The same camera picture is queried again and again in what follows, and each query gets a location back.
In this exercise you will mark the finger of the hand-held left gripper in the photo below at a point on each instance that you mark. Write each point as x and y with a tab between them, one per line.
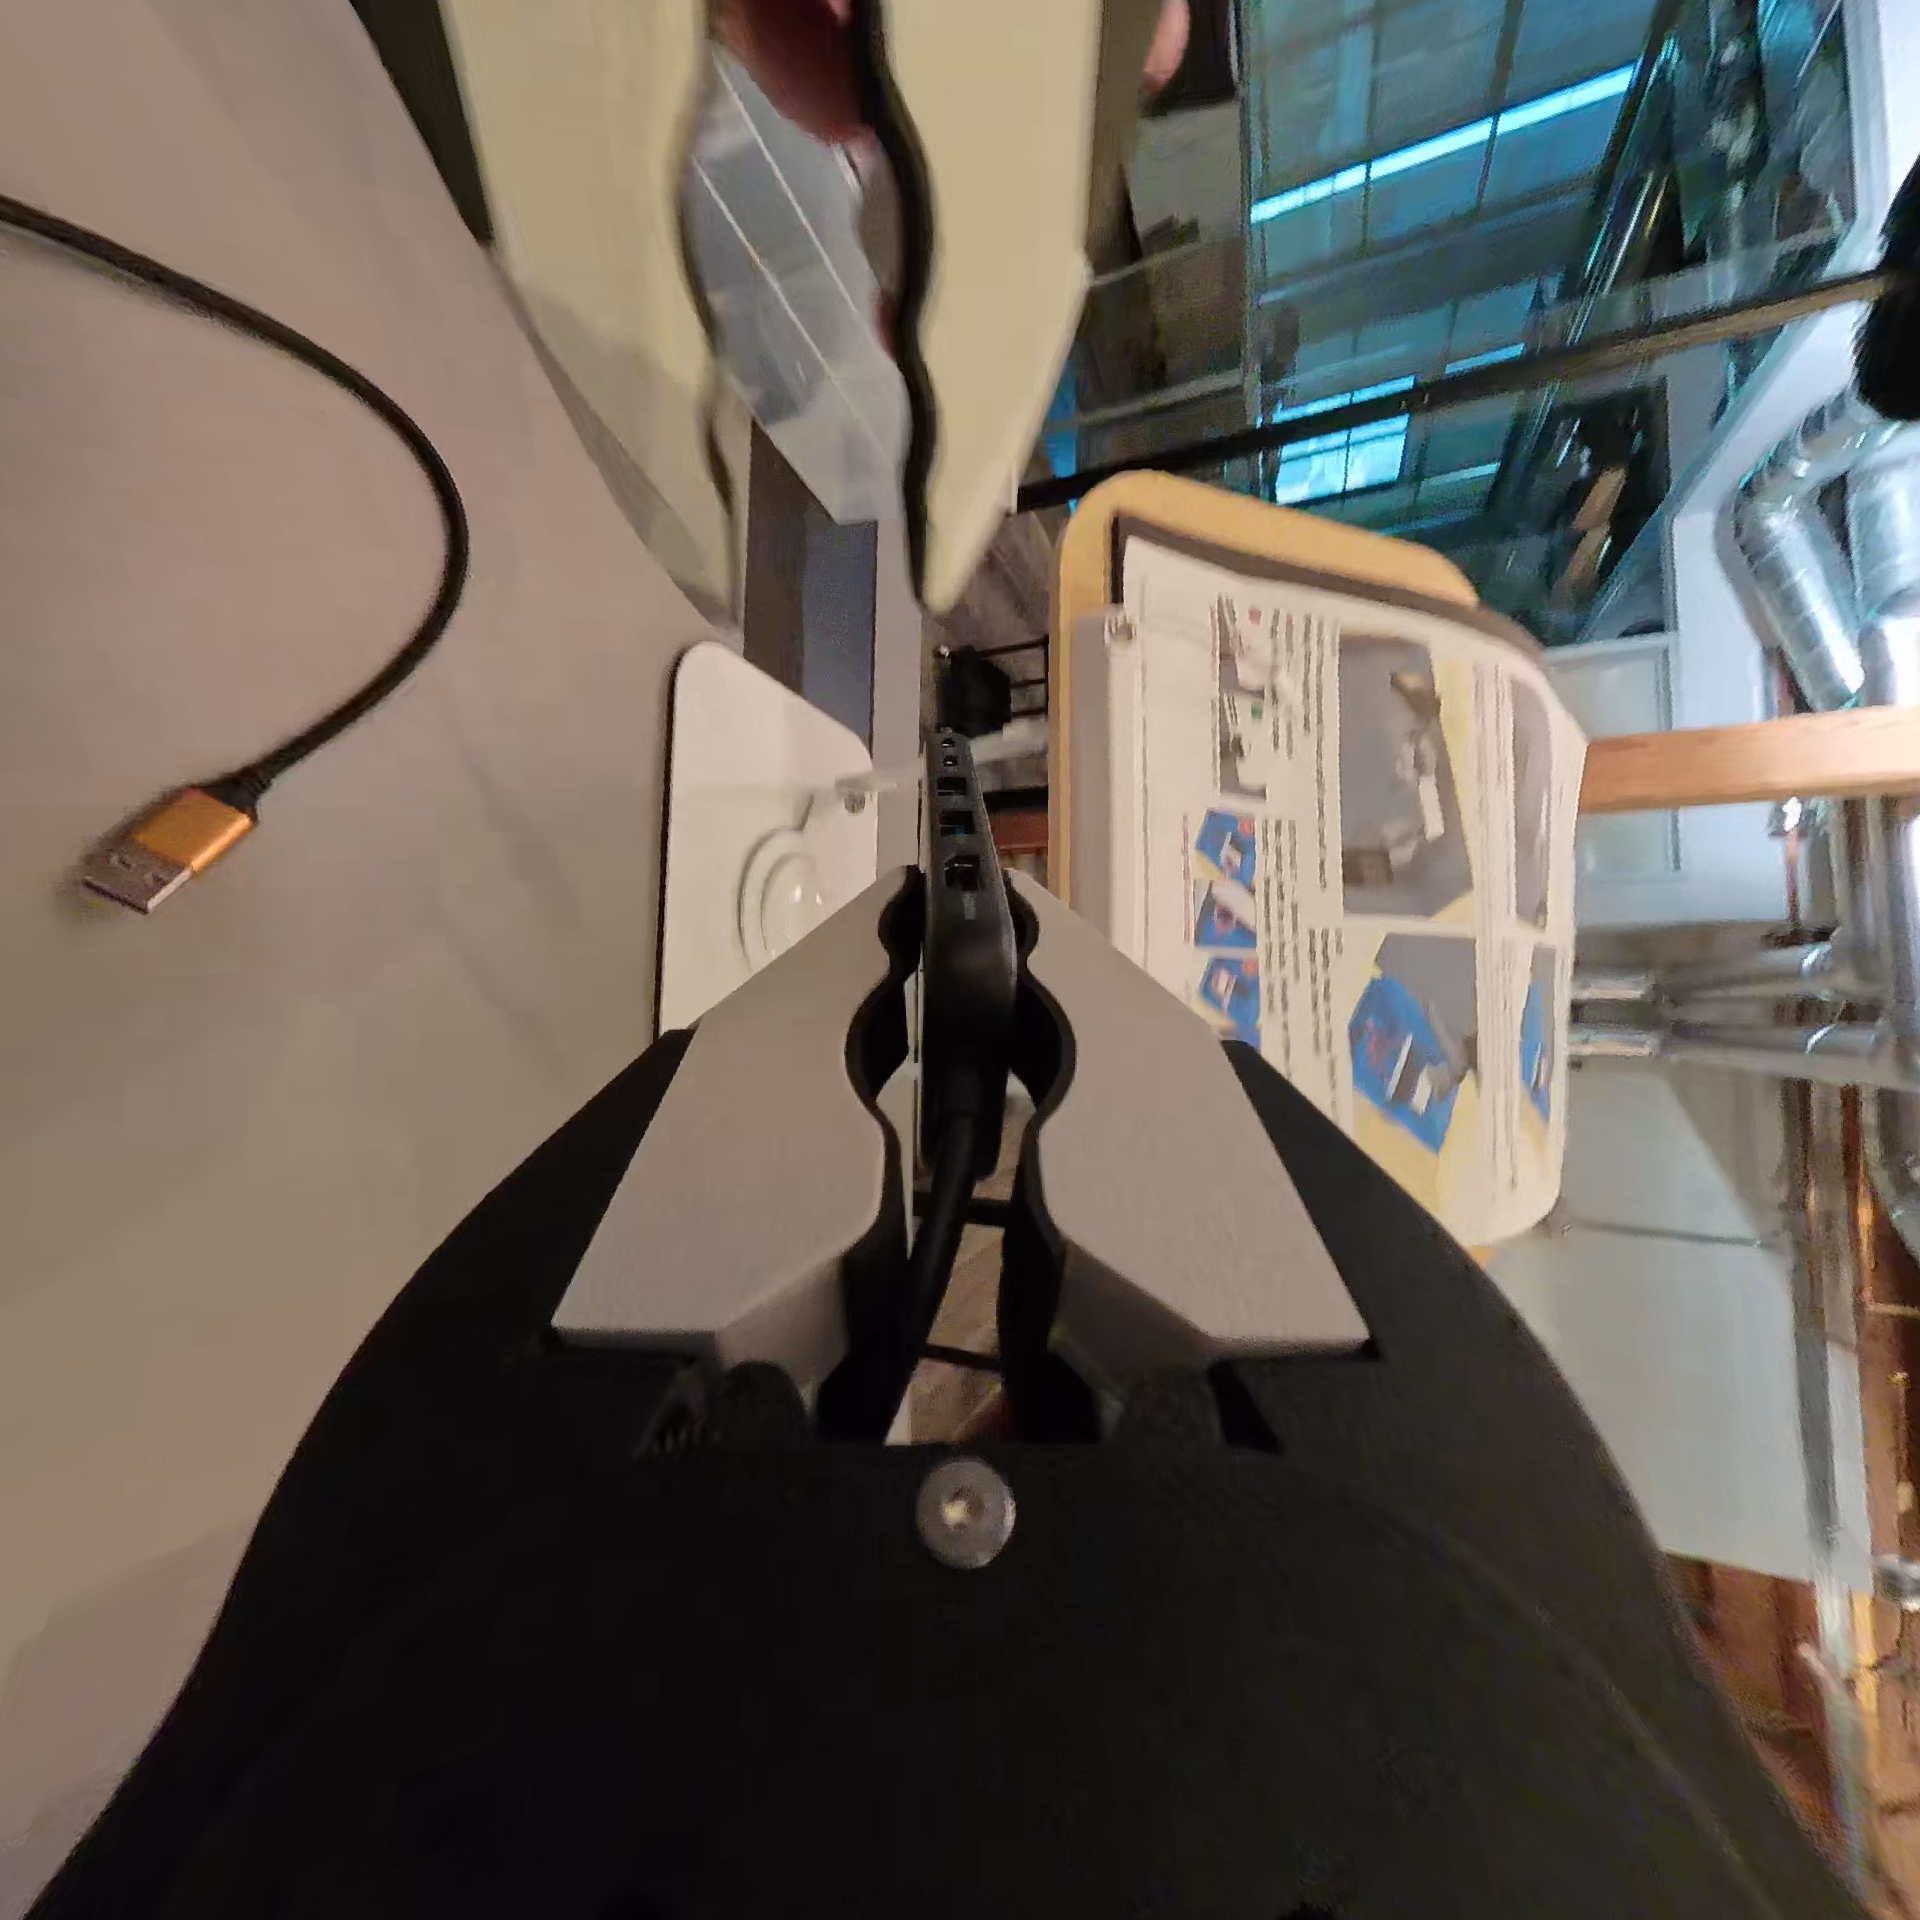
596	226
1008	226

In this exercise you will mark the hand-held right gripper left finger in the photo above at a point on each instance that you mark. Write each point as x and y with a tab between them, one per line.
718	1184

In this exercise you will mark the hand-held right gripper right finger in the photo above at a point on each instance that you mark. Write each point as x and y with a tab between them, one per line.
1201	1184

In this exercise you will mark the black usb hub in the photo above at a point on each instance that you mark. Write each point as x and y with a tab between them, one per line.
967	963

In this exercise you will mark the person's left hand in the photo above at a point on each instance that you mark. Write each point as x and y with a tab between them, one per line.
794	58

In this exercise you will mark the printed instruction sheet pad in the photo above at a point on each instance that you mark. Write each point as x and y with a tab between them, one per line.
1353	899

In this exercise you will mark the black pole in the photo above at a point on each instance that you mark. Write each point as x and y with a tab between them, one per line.
1353	415

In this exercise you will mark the silver pipe cluster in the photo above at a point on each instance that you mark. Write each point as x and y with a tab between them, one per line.
1858	899

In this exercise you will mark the wooden post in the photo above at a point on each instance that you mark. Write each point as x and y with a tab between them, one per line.
1754	759

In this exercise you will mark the silver ventilation duct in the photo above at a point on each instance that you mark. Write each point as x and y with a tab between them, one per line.
1799	573

